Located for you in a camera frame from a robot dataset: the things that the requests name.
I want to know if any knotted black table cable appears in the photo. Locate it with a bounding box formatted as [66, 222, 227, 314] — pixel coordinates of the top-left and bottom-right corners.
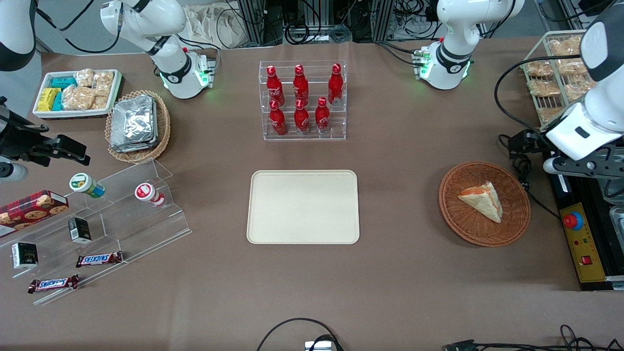
[497, 134, 562, 220]

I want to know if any yellow snack pack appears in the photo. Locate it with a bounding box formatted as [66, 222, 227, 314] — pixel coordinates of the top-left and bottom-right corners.
[37, 87, 62, 112]

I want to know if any green lid white cup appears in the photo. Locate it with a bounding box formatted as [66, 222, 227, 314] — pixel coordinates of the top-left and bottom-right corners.
[69, 173, 106, 198]

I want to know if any black yellow control box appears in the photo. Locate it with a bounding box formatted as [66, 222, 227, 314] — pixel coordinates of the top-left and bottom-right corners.
[548, 172, 624, 292]

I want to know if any red cola bottle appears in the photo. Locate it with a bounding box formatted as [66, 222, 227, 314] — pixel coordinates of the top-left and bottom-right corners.
[314, 97, 332, 134]
[327, 63, 345, 106]
[293, 99, 311, 135]
[266, 65, 286, 106]
[269, 100, 288, 137]
[292, 64, 310, 105]

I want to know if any small black box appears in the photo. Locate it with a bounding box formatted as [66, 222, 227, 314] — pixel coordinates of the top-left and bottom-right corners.
[68, 217, 93, 245]
[11, 242, 39, 270]

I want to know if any silver foil pack stack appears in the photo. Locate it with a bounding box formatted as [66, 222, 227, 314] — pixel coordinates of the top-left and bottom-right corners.
[109, 95, 159, 153]

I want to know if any oval brown wicker basket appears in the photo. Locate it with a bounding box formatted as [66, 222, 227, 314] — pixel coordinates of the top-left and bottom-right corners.
[104, 90, 172, 164]

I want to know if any red cookie box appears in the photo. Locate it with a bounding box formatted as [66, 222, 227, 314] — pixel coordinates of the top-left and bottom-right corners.
[0, 190, 69, 239]

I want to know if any clear acrylic bottle rack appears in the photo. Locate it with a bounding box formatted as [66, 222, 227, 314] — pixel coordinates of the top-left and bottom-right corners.
[259, 59, 347, 142]

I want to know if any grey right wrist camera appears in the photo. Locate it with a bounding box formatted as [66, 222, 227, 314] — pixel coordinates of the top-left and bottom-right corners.
[0, 162, 29, 182]

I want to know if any round brown wicker basket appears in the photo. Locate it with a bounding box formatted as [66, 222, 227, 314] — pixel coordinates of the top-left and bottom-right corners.
[438, 161, 532, 248]

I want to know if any clear acrylic stepped shelf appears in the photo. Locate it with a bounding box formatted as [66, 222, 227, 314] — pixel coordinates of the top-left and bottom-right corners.
[0, 158, 193, 306]

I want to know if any coiled black cable bundle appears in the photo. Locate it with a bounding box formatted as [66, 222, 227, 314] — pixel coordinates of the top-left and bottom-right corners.
[284, 20, 352, 45]

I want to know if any bagged brown pastry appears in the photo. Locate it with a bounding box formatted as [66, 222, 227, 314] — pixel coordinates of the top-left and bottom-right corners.
[549, 37, 584, 58]
[537, 107, 567, 123]
[564, 80, 597, 102]
[527, 79, 562, 98]
[557, 58, 589, 77]
[525, 60, 554, 78]

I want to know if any white wire rack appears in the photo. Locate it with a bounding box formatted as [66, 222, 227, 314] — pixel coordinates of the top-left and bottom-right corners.
[520, 30, 601, 133]

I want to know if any cream plastic tray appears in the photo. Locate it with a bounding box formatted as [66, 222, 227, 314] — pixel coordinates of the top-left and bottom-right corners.
[246, 170, 360, 245]

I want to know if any red lid white cup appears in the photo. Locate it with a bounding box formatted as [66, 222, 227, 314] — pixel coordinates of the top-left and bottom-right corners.
[135, 182, 166, 208]

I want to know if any clear plastic container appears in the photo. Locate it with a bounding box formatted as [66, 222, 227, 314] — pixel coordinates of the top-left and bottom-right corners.
[609, 205, 624, 240]

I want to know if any looped black cable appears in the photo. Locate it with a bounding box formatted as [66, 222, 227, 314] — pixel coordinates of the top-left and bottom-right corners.
[256, 317, 345, 351]

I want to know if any Snickers chocolate bar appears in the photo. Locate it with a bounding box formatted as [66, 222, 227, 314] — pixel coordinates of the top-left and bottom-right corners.
[27, 274, 80, 294]
[75, 251, 124, 269]

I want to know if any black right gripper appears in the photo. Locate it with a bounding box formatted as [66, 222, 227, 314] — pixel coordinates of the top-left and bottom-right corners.
[0, 97, 91, 166]

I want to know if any triangular sandwich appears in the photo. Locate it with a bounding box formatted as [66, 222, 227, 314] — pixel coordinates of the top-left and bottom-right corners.
[457, 181, 504, 224]

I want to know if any black cable with connector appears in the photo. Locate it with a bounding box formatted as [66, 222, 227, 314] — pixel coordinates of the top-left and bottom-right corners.
[443, 324, 624, 351]

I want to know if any white rectangular snack tray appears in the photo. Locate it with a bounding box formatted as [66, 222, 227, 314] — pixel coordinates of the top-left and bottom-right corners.
[32, 69, 123, 120]

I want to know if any white cloth bag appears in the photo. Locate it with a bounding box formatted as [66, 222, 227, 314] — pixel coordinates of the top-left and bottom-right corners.
[184, 4, 247, 50]

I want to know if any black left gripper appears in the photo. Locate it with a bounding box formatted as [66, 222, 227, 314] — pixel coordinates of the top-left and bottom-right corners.
[508, 129, 555, 160]

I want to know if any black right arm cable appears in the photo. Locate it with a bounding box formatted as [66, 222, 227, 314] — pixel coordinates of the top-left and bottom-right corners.
[34, 0, 123, 55]

